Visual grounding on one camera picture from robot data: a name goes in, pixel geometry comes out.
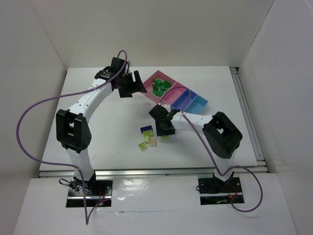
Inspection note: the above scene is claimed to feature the dark blue container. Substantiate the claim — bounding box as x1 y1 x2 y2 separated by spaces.
171 90 197 110

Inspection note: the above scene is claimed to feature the light blue container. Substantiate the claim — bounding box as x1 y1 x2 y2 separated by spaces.
184 95 208 115

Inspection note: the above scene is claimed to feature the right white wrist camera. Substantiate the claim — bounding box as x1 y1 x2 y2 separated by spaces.
161 104 171 112

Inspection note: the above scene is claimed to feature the long green lego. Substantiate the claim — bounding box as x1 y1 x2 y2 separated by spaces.
152 89 164 97

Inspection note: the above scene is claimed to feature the large pink container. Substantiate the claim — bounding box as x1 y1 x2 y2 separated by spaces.
143 70 177 103

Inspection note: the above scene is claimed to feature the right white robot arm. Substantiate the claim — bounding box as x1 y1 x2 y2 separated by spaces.
149 104 243 188

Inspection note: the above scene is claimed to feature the aluminium front rail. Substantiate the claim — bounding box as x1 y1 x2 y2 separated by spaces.
39 166 268 179

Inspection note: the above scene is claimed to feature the dark blue lego brick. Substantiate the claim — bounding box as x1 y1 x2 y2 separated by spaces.
140 125 153 134

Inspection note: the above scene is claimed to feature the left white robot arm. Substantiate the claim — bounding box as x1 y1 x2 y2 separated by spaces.
56 57 147 190

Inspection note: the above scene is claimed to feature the aluminium side rail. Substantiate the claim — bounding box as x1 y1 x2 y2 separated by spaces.
229 67 268 171

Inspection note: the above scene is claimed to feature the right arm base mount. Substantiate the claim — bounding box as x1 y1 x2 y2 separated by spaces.
196 177 245 205

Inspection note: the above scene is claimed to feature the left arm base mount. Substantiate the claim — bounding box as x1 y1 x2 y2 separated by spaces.
59 178 113 208

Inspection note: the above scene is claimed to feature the beige lego brick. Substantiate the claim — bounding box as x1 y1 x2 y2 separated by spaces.
149 137 156 147

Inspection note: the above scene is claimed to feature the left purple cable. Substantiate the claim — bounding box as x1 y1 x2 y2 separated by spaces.
16 50 129 225

